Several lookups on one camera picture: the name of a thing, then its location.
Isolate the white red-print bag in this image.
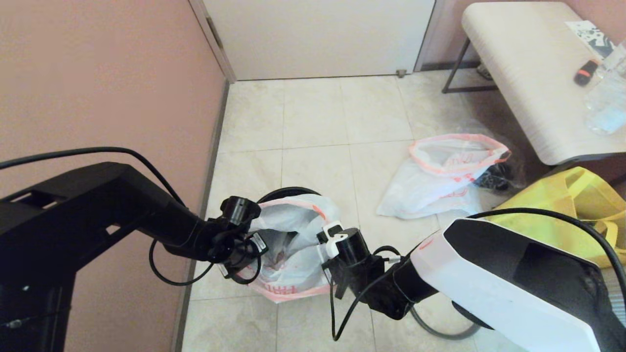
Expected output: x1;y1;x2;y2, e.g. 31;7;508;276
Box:
240;194;343;304

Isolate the black ring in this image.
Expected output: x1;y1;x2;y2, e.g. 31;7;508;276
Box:
410;306;482;340

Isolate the white plastic bag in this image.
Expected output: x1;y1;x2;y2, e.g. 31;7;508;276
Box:
377;133;512;219

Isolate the black round trash bin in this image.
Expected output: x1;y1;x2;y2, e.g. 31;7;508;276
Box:
257;187;321;205

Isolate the clear bag with dark contents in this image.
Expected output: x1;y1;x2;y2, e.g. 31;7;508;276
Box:
477;125;528;192

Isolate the yellow fabric tote bag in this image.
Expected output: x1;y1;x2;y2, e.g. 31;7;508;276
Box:
489;166;626;269

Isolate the beige door jamb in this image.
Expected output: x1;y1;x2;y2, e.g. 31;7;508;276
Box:
189;0;238;84
413;0;446;73

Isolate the white door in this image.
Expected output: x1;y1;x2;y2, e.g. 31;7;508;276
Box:
202;0;436;81

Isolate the beige wood-grain table top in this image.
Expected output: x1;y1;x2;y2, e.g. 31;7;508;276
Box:
461;1;626;166

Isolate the clear water bottle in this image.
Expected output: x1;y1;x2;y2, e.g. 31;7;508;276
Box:
583;42;626;135

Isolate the black and white leaflet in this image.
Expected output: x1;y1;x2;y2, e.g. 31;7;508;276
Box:
565;20;617;59

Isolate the thick black cable loop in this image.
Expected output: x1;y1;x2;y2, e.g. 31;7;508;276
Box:
230;237;262;285

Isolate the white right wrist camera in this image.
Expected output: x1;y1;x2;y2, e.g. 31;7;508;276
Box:
316;221;347;259

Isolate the thin black cable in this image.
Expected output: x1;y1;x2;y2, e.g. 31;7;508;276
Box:
330;208;626;342
149;240;216;286
0;147;186;206

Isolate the black metal table frame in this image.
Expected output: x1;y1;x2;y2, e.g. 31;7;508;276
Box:
441;38;626;189

